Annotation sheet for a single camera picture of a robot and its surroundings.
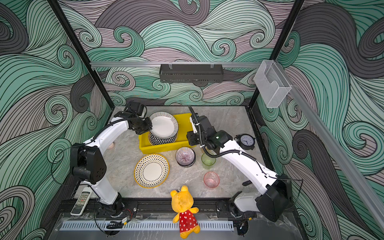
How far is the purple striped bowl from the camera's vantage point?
2.82ft

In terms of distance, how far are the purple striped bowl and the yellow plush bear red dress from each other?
0.48 feet

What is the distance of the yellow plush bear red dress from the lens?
0.65 m
